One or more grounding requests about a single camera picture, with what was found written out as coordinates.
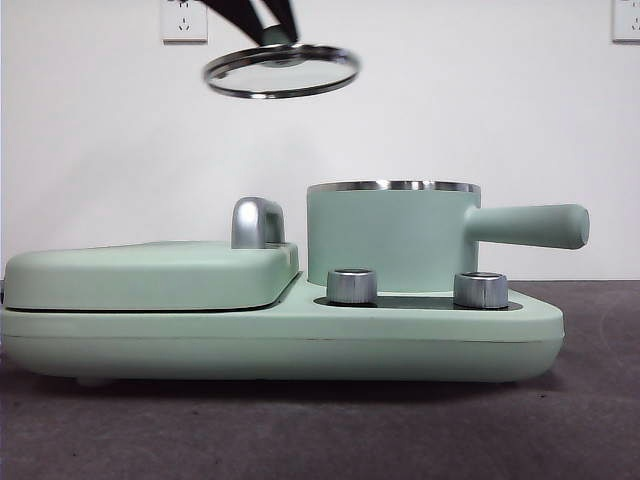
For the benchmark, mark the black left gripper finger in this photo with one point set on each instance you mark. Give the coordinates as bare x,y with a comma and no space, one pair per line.
285,15
235,15

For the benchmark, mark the glass lid with green knob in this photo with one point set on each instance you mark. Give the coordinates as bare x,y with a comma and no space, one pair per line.
274,36

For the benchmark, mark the mint green hinged griddle cover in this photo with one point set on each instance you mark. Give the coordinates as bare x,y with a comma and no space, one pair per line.
150,275

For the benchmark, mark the silver control knob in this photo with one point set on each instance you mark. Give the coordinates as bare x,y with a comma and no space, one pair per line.
481,290
352,286

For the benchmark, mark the mint green breakfast machine base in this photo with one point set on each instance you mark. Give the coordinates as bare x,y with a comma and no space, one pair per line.
150,345

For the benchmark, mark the white wall socket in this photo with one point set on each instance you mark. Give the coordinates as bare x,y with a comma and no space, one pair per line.
184,25
627,22

